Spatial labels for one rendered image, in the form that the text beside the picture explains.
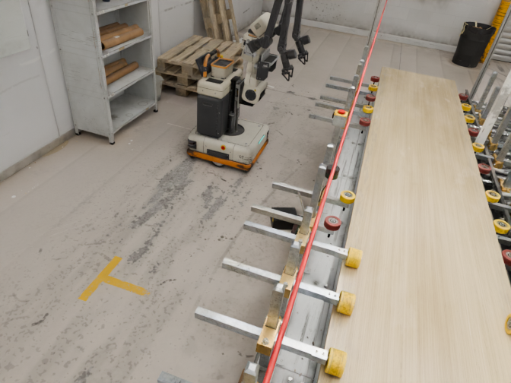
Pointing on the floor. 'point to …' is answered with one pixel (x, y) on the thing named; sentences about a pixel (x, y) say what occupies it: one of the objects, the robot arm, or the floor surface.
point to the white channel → (494, 111)
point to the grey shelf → (87, 21)
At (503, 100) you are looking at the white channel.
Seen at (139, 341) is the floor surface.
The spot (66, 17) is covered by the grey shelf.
